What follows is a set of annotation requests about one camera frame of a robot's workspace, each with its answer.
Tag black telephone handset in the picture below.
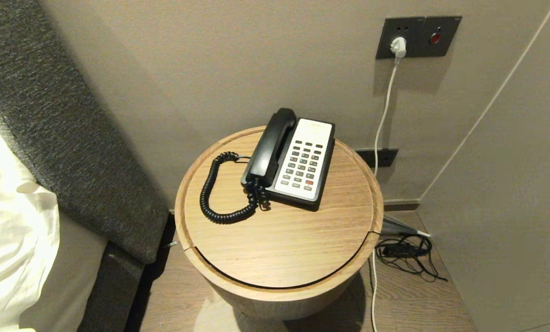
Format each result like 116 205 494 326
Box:
242 108 298 188

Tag beige bed sheet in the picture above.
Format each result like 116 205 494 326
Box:
19 210 108 332

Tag dark grey socket plate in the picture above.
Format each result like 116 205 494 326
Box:
375 17 426 59

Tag black power adapter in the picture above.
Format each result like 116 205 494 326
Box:
383 244 428 257

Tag white power cable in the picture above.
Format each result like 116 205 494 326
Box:
370 58 401 332

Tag tangled thin black cable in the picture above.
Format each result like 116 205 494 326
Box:
375 234 448 282

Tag black wall outlet plate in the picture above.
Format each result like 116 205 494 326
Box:
355 148 399 168

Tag white power plug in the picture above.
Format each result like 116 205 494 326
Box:
390 37 408 59

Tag white bedding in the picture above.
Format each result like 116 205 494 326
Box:
0 122 61 332

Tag round wooden side table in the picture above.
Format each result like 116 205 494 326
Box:
174 125 384 320

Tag black coiled phone cord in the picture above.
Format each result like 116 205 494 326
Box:
200 151 272 225

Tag brown skirting board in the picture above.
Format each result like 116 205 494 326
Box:
383 198 422 212

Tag dark plate with red button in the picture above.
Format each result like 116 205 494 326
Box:
421 16 462 58

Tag grey upholstered headboard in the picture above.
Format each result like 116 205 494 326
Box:
0 0 170 264

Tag grey tapered object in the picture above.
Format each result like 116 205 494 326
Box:
382 216 431 237

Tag black and white telephone base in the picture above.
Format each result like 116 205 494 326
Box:
252 118 336 212

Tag dark grey fabric bed base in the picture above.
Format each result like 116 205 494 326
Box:
77 241 146 332

